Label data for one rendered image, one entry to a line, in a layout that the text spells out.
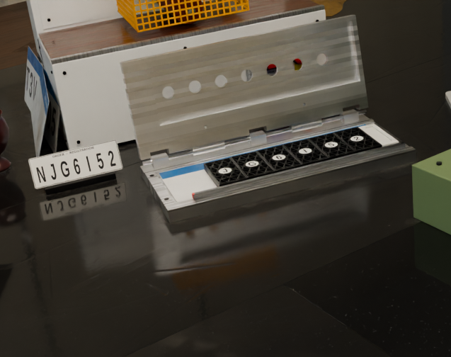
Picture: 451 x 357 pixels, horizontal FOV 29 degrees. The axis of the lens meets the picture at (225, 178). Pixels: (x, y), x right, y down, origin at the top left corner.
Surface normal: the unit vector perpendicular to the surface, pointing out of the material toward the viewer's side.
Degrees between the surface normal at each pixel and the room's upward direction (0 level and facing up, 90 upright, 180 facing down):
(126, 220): 0
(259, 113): 79
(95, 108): 90
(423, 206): 90
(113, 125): 90
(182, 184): 0
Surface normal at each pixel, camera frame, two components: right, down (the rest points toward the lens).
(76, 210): -0.12, -0.90
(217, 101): 0.27, 0.18
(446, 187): -0.84, 0.32
